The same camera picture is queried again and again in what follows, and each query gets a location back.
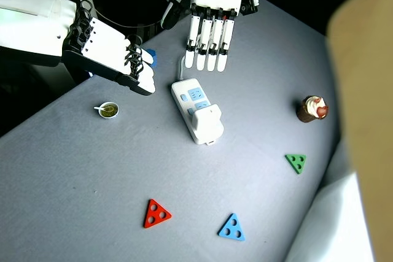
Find toy chocolate cupcake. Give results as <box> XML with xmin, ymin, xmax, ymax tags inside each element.
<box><xmin>295</xmin><ymin>94</ymin><xmax>330</xmax><ymax>124</ymax></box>

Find white sheet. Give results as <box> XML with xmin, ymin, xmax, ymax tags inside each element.
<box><xmin>284</xmin><ymin>138</ymin><xmax>379</xmax><ymax>262</ymax></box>

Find blue triangle three holes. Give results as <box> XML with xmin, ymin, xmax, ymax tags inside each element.
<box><xmin>217</xmin><ymin>212</ymin><xmax>247</xmax><ymax>242</ymax></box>

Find blue block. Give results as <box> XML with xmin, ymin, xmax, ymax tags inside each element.
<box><xmin>145</xmin><ymin>48</ymin><xmax>159</xmax><ymax>68</ymax></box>

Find grey tablecloth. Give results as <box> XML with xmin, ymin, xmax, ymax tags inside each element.
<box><xmin>0</xmin><ymin>0</ymin><xmax>342</xmax><ymax>262</ymax></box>

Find red triangle three holes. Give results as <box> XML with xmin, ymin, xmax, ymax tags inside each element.
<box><xmin>142</xmin><ymin>198</ymin><xmax>173</xmax><ymax>229</ymax></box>

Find white power strip cable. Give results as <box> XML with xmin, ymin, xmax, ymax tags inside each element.
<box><xmin>176</xmin><ymin>55</ymin><xmax>187</xmax><ymax>81</ymax></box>

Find white power adapter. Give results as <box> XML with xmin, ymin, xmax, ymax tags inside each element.
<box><xmin>192</xmin><ymin>104</ymin><xmax>225</xmax><ymax>137</ymax></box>

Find white power strip blue sockets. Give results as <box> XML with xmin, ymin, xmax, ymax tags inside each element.
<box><xmin>171</xmin><ymin>77</ymin><xmax>219</xmax><ymax>146</ymax></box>

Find white bowl green soup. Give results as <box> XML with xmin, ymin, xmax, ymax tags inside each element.
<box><xmin>98</xmin><ymin>101</ymin><xmax>120</xmax><ymax>120</ymax></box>

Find green triangle three holes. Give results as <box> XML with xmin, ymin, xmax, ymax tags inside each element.
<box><xmin>284</xmin><ymin>153</ymin><xmax>308</xmax><ymax>175</ymax></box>

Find beige blurred panel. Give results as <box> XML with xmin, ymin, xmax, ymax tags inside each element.
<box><xmin>326</xmin><ymin>0</ymin><xmax>393</xmax><ymax>262</ymax></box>

